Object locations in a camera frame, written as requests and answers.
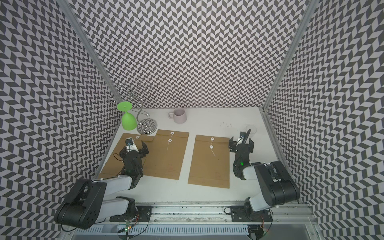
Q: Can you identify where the green plastic goblet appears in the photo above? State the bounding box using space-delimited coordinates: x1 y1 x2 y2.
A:
117 102 137 131

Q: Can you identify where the clear plastic cup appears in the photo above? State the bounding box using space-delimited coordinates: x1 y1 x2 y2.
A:
246 125 258 138

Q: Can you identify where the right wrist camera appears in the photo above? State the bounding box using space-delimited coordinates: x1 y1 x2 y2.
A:
236 132 247 146

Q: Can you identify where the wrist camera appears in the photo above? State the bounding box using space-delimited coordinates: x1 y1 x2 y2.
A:
125 138 139 152
236 132 247 146

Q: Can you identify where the pale pink ceramic mug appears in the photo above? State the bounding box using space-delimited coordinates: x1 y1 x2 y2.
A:
168 108 187 124

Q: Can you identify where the aluminium front rail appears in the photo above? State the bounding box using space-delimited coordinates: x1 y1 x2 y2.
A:
68 202 316 225

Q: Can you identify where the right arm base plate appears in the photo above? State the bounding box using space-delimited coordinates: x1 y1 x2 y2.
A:
230 206 273 223

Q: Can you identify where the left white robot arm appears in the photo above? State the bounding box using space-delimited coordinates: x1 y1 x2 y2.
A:
54 138 149 230

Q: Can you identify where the metal wire cup rack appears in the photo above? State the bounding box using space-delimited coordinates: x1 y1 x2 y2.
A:
109 78 158 135

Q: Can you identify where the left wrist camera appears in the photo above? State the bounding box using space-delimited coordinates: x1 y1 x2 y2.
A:
125 138 139 152

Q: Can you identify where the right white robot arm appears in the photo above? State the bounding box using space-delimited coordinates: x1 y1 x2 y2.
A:
229 136 300 213

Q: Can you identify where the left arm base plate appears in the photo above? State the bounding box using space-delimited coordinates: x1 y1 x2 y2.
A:
109 205 153 223

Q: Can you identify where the brown file bag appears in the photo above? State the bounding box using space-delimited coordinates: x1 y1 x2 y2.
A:
98 133 155 179
188 135 230 189
144 130 189 180

